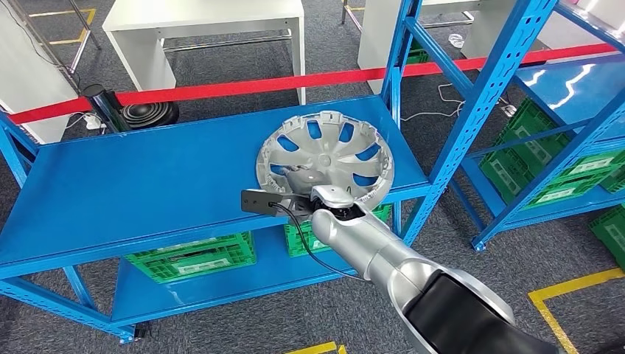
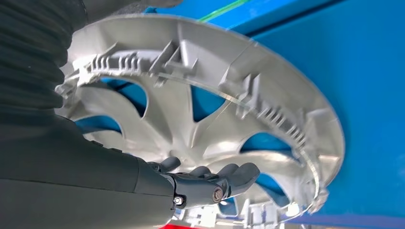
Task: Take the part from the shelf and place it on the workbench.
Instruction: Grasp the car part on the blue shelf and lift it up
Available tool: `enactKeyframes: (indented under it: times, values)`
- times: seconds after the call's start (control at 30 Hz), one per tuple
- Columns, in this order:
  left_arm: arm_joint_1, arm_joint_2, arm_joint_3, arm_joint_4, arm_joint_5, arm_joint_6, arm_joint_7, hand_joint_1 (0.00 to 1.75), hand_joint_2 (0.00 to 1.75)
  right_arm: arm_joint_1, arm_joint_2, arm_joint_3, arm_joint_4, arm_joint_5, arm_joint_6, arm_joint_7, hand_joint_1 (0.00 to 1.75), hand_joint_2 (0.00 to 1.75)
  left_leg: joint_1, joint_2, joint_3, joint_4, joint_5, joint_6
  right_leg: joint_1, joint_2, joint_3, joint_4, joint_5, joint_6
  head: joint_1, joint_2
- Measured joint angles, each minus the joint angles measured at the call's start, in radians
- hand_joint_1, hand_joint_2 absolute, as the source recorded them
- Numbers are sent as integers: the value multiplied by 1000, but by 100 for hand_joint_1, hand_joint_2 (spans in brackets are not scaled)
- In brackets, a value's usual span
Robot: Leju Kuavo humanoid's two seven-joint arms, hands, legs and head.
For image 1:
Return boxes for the blue metal shelf rack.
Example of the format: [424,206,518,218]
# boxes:
[448,0,625,254]
[0,0,559,344]

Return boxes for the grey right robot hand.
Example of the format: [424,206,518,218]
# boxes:
[280,164,324,198]

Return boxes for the white furniture panel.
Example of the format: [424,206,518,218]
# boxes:
[0,0,82,145]
[537,0,625,52]

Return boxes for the black stanchion post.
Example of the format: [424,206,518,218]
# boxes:
[80,83,181,133]

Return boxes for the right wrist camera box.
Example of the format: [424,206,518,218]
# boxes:
[240,189,294,216]

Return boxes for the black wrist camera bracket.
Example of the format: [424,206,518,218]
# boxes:
[267,192,324,222]

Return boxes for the steel table frame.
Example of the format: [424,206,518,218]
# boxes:
[7,0,102,94]

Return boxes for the white table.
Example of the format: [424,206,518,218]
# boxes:
[101,0,307,106]
[357,0,511,94]

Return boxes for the red barrier belt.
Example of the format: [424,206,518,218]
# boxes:
[7,43,618,126]

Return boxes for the silver plastic hubcap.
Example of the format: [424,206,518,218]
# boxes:
[255,110,395,210]

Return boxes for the white floor cable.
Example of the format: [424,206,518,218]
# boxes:
[400,83,466,123]

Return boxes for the yellow floor tape square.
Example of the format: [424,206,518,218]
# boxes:
[527,267,625,354]
[284,341,349,354]

